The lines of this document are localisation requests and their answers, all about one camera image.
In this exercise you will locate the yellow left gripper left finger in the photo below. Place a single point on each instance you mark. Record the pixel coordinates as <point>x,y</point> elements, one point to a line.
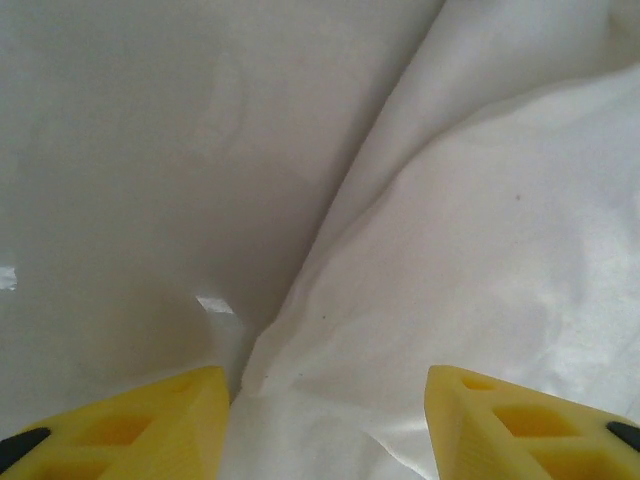
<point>150,440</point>

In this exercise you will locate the white t-shirt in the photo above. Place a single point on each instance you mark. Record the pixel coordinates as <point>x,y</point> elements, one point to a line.
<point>475,250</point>

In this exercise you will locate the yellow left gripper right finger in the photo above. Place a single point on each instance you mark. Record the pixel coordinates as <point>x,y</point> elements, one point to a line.
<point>500,440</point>

